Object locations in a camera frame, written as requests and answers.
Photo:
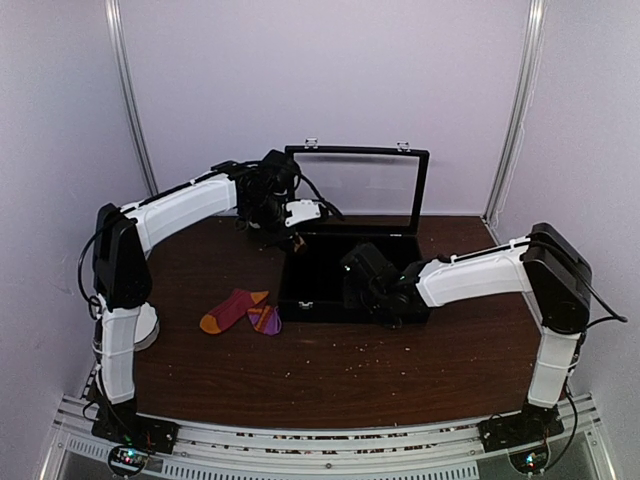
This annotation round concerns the white fluted dish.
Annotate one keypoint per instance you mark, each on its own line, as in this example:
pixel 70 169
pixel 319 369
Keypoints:
pixel 147 328

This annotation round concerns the aluminium front rail frame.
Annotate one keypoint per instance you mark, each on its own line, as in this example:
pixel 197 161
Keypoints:
pixel 444 450

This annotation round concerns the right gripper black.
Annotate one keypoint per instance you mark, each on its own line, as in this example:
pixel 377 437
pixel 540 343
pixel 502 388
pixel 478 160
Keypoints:
pixel 348 299

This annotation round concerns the aluminium corner post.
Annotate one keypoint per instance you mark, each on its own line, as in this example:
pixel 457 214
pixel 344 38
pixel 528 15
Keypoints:
pixel 118 42
pixel 531 52

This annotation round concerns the left aluminium corner post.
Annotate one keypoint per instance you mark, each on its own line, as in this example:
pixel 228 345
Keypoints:
pixel 118 42

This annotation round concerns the right aluminium corner post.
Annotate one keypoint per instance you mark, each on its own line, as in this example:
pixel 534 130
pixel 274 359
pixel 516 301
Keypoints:
pixel 531 52

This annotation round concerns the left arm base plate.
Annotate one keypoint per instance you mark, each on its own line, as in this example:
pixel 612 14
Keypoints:
pixel 143 433

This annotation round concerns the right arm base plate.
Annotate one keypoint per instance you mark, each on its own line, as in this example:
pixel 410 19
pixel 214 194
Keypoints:
pixel 529 425

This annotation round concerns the black tan argyle sock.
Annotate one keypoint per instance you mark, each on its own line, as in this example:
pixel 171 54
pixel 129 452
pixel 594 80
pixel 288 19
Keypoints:
pixel 298 245

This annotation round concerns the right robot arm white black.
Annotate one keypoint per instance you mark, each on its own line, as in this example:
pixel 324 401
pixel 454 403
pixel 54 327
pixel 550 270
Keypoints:
pixel 543 263

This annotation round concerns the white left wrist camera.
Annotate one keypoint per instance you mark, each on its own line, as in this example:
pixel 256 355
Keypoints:
pixel 300 211

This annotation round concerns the purple orange striped sock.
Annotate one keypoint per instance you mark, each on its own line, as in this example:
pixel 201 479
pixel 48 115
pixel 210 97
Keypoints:
pixel 265 320

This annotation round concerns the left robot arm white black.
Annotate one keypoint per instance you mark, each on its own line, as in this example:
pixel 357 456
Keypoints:
pixel 257 190

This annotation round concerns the black display case glass lid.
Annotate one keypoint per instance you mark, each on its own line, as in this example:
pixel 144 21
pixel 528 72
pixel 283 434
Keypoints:
pixel 379 191

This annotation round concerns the maroon orange-toed sock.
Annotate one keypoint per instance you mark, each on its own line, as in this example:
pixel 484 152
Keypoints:
pixel 225 315

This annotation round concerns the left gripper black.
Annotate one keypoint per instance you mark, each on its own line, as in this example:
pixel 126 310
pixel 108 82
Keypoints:
pixel 280 237

